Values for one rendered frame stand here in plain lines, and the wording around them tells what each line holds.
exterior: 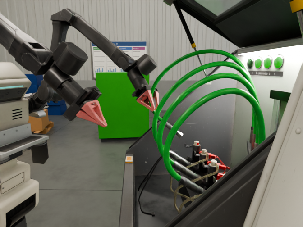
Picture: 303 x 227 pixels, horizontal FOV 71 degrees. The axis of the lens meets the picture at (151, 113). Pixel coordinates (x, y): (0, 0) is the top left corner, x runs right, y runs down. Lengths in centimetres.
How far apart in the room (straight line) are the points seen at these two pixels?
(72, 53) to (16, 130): 65
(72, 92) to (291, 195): 50
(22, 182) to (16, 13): 758
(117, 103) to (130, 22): 388
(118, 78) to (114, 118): 74
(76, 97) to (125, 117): 345
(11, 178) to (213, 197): 96
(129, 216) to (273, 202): 40
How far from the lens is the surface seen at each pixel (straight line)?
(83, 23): 110
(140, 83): 86
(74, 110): 58
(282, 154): 40
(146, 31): 724
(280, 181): 40
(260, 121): 53
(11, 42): 67
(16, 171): 122
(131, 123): 403
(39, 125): 482
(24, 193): 123
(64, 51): 59
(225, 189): 43
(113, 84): 392
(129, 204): 71
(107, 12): 751
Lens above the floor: 136
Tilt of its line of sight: 12 degrees down
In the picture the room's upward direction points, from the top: straight up
